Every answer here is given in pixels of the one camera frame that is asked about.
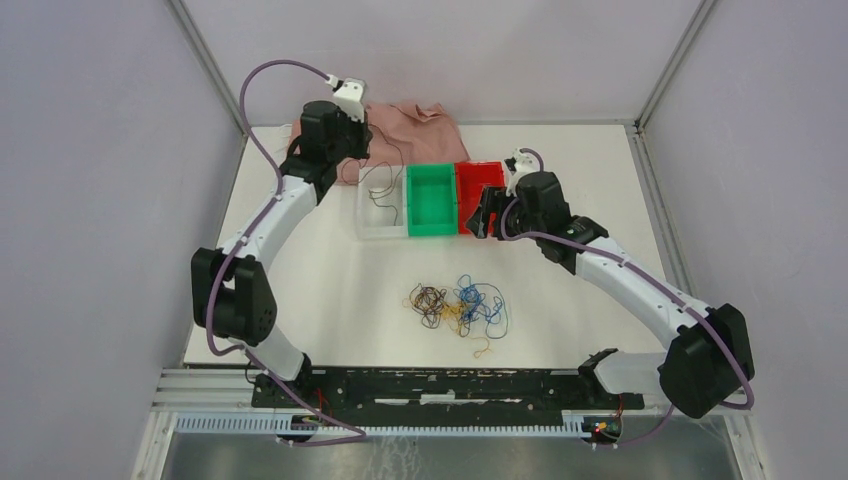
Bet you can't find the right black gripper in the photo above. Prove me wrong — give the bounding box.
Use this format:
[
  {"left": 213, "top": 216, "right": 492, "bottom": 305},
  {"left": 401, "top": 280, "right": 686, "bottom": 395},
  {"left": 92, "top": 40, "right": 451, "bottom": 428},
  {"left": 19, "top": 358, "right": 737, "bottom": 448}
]
[{"left": 465, "top": 184, "right": 544, "bottom": 241}]

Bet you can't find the coloured wire bundle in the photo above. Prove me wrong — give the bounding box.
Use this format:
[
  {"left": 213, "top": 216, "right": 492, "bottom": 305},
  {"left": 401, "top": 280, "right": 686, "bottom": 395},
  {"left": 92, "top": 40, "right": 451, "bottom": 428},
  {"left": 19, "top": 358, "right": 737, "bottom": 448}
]
[{"left": 401, "top": 274, "right": 511, "bottom": 362}]

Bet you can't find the black thin wire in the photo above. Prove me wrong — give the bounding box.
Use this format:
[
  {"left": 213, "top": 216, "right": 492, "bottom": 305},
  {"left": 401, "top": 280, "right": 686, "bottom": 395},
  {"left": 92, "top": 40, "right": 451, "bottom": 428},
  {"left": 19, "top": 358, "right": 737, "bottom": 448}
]
[{"left": 357, "top": 123, "right": 407, "bottom": 231}]

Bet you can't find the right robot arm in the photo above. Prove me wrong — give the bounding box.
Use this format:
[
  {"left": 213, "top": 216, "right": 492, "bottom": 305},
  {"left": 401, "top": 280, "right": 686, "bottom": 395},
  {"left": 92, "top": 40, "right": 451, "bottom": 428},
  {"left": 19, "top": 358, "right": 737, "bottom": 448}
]
[{"left": 465, "top": 172, "right": 755, "bottom": 419}]

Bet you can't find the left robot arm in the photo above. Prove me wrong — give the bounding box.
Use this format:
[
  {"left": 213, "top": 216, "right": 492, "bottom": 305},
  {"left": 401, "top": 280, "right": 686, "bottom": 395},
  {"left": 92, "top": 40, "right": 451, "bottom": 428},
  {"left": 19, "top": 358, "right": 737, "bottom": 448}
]
[{"left": 190, "top": 100, "right": 372, "bottom": 407}]

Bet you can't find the red plastic bin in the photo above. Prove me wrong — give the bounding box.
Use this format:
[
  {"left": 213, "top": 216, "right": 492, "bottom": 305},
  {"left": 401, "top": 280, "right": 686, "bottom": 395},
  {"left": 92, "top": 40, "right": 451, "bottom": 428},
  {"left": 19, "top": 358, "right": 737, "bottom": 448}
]
[{"left": 454, "top": 161, "right": 505, "bottom": 235}]

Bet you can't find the green plastic bin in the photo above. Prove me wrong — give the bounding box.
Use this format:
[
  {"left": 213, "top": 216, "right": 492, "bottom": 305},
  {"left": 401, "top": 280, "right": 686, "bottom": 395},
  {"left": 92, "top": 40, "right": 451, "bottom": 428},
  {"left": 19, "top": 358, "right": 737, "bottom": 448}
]
[{"left": 406, "top": 164, "right": 459, "bottom": 237}]

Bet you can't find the white plastic bin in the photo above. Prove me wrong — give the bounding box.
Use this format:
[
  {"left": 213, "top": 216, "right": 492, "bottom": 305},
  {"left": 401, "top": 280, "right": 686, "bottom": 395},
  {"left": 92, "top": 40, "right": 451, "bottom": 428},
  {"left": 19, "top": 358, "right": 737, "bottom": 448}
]
[{"left": 355, "top": 165, "right": 408, "bottom": 240}]

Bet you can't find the pink crumpled cloth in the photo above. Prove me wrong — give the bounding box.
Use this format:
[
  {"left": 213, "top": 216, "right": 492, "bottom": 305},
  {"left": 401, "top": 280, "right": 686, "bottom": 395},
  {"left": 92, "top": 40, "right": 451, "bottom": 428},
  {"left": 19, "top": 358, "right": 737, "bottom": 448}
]
[{"left": 284, "top": 100, "right": 471, "bottom": 187}]

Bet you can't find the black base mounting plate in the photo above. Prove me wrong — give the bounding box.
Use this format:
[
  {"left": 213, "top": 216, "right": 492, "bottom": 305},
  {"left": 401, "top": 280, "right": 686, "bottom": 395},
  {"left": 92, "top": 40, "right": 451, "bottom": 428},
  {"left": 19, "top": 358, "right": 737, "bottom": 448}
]
[{"left": 291, "top": 366, "right": 645, "bottom": 427}]

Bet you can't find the white slotted cable duct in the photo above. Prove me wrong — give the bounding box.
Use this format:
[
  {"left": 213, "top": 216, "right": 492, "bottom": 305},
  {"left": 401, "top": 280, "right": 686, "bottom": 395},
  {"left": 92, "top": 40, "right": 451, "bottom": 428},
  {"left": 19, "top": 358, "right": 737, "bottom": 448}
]
[{"left": 174, "top": 412, "right": 599, "bottom": 440}]

